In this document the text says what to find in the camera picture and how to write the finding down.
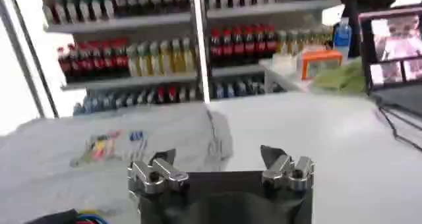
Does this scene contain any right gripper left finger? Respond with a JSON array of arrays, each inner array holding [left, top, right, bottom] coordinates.
[[127, 148, 190, 194]]

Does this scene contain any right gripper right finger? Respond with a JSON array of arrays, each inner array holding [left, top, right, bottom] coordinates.
[[260, 145, 316, 192]]

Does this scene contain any grey shirt with colourful print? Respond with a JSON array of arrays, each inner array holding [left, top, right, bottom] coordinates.
[[0, 105, 235, 224]]

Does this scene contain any white side table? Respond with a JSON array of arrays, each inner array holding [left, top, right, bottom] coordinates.
[[259, 55, 317, 94]]

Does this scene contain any green cloth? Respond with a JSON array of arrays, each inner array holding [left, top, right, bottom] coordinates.
[[311, 57, 367, 94]]

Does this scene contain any orange framed box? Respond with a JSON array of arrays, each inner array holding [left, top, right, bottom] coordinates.
[[300, 49, 344, 80]]

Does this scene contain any shelf rack with bottles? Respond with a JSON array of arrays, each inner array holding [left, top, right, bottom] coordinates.
[[41, 0, 344, 116]]

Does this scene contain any blue water bottle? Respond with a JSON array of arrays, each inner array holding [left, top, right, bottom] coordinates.
[[333, 16, 352, 61]]

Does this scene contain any open laptop computer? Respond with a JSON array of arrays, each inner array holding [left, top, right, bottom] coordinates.
[[357, 3, 422, 117]]

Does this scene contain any black chair back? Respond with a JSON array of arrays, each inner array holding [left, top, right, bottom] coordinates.
[[341, 0, 396, 58]]

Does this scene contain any coloured wrist cable bundle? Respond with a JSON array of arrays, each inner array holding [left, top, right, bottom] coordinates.
[[26, 208, 110, 224]]

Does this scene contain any black cable on table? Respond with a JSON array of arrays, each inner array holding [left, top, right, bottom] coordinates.
[[375, 105, 422, 152]]

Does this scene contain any dark window frame post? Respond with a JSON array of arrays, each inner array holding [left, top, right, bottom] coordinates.
[[5, 0, 60, 119]]

